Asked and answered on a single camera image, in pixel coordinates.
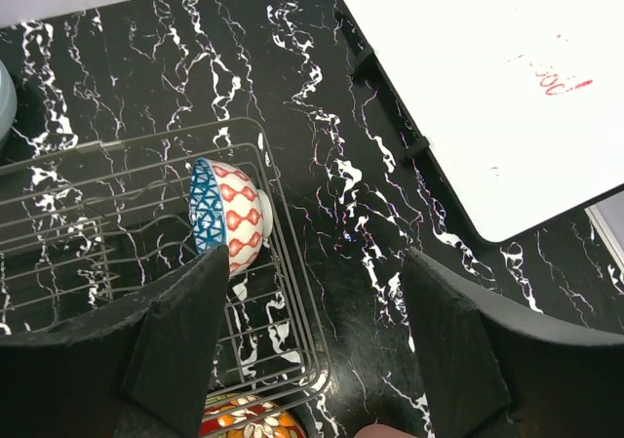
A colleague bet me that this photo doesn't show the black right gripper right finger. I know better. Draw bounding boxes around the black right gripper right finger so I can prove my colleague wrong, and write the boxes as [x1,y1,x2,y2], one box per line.
[402,249,623,437]

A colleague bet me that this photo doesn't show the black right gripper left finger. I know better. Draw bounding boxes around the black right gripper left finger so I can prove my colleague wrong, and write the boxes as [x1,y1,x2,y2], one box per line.
[1,246,229,437]

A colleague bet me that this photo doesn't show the red floral plate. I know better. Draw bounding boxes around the red floral plate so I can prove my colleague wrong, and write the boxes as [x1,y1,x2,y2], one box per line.
[199,393,306,437]

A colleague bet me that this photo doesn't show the blue and red patterned bowl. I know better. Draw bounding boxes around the blue and red patterned bowl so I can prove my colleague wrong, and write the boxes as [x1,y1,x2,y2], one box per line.
[188,157,274,277]

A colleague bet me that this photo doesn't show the pink plastic cup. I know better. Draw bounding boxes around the pink plastic cup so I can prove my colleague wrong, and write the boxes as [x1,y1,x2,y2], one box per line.
[354,423,415,438]

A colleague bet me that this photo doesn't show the white whiteboard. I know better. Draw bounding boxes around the white whiteboard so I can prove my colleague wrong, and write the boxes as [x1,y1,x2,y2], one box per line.
[343,0,623,243]

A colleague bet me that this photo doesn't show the light blue headphones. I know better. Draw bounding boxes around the light blue headphones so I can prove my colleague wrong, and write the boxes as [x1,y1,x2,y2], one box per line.
[0,62,18,146]

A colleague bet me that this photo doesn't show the metal wire dish rack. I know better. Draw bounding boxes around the metal wire dish rack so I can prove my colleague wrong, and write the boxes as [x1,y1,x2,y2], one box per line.
[1,118,331,411]

